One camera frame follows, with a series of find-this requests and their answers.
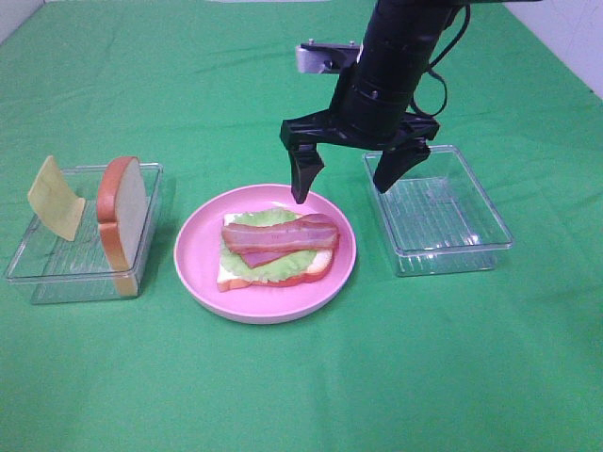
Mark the clear plastic tray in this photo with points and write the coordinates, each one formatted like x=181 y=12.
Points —
x=437 y=218
x=48 y=269

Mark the upright bread slice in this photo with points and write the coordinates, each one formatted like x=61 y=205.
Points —
x=121 y=210

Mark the yellow cheese slice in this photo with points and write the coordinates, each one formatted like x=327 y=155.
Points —
x=54 y=202

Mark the clear left plastic tray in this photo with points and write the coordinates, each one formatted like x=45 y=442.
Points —
x=48 y=269

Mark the green tablecloth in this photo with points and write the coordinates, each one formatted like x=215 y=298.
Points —
x=501 y=360

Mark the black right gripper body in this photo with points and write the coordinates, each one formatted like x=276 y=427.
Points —
x=367 y=111

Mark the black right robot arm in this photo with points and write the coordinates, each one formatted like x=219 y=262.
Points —
x=401 y=36

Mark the white bread slice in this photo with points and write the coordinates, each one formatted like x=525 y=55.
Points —
x=306 y=277

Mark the bacon strip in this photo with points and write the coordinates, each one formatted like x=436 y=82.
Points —
x=309 y=232
x=254 y=259

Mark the green lettuce leaf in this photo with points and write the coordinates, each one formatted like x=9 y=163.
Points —
x=233 y=271

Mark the clear right plastic tray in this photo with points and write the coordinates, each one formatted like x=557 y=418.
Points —
x=437 y=218

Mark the pink round plate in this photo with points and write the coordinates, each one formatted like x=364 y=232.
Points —
x=196 y=257

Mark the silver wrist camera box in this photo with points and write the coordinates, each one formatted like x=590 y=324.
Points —
x=321 y=57

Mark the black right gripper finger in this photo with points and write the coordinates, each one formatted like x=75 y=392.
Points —
x=395 y=162
x=306 y=164

